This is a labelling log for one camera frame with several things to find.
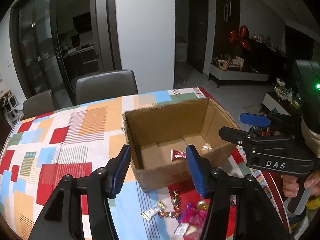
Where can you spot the person's right hand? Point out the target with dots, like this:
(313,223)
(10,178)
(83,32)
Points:
(291,186)

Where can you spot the red wrapped candy in box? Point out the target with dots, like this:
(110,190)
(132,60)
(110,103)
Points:
(177,155)

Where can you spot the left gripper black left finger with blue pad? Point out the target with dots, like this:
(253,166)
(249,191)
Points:
(61,217)

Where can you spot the white shelf rack left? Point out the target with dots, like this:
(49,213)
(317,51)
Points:
(9,106)

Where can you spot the red balloon dog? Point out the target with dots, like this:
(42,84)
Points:
(241,37)

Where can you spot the white gold candy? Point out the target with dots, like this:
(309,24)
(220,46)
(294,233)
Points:
(151,212)

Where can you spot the colourful patchwork tablecloth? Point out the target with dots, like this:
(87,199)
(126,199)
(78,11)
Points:
(77,140)

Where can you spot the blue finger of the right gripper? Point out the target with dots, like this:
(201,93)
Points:
(263,120)

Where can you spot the green tracker on gripper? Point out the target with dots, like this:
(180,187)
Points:
(307,82)

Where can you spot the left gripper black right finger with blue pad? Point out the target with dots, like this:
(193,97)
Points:
(256,217)

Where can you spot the white low tv bench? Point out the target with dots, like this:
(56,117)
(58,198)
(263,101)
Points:
(231,77)

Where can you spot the grey leather chair centre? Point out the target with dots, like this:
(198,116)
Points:
(106,85)

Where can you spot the grey leather chair left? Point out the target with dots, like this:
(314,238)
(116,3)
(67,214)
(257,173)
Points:
(39,104)

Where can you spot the open brown cardboard box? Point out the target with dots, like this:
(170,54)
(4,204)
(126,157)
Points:
(153,133)

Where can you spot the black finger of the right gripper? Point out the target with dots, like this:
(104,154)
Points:
(234,136)

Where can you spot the grey leather chair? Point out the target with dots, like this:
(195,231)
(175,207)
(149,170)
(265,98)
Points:
(39,104)
(106,85)

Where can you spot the black glass sliding door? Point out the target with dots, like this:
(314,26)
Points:
(37,53)

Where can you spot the pink snack packet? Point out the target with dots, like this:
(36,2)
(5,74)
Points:
(191,222)

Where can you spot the gold foil candy cluster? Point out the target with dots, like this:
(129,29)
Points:
(175,213)

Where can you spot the white flower vase ornament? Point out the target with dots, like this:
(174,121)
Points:
(282,92)

